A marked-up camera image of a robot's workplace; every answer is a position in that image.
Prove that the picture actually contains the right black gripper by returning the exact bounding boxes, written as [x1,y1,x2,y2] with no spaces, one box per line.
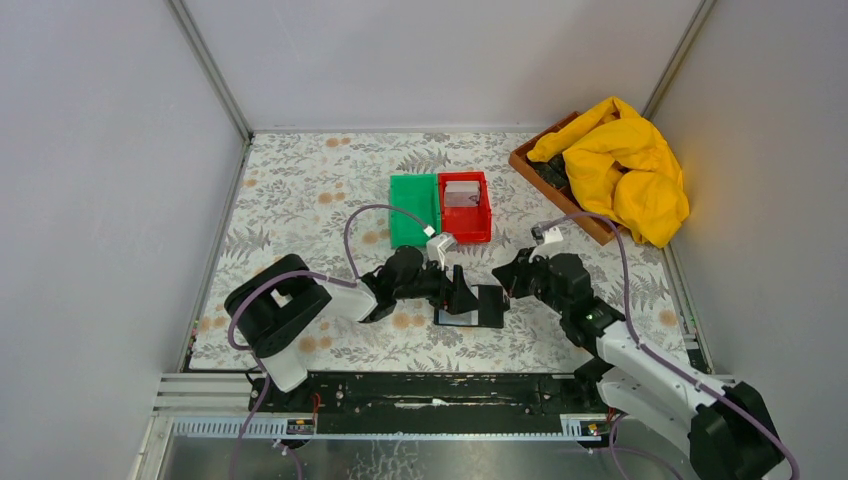
[492,246,568,316]

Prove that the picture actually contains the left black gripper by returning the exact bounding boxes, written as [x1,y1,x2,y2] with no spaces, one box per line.
[393,256,481,314]

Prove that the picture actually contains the black leather card holder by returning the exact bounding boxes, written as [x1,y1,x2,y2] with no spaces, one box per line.
[433,284,510,329]

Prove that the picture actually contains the red plastic bin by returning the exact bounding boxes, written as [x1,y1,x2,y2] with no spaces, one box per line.
[437,171,492,244]

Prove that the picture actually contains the green plastic bin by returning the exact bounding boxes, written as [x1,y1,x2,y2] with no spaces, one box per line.
[389,174,441,248]

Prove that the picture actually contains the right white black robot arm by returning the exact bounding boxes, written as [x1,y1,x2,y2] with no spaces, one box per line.
[492,248,787,479]

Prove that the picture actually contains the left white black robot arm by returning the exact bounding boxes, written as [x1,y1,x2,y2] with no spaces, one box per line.
[224,246,481,411]

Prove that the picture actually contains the clear card stack in bin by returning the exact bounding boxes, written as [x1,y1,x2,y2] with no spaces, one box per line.
[443,180,481,208]

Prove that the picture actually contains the brown wooden tray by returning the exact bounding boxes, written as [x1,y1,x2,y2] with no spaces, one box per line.
[508,111,628,245]

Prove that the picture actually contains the dark items in tray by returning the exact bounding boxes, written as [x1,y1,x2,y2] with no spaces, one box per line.
[532,154,570,191]

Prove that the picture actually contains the floral table mat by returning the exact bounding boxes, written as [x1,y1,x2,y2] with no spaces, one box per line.
[188,131,694,375]

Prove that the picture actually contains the yellow cloth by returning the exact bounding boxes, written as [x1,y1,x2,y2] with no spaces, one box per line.
[526,96,690,248]

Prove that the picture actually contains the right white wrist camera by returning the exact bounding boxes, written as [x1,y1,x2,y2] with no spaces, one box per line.
[529,224,564,261]

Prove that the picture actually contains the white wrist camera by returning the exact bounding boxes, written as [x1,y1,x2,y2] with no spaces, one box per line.
[425,232,457,269]
[529,224,564,261]

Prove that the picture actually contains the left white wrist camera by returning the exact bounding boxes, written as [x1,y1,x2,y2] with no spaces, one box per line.
[425,232,457,269]

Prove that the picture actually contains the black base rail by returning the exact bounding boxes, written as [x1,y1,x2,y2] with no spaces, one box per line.
[248,371,618,442]

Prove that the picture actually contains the grey slotted cable duct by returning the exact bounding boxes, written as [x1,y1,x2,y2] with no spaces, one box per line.
[173,414,598,443]

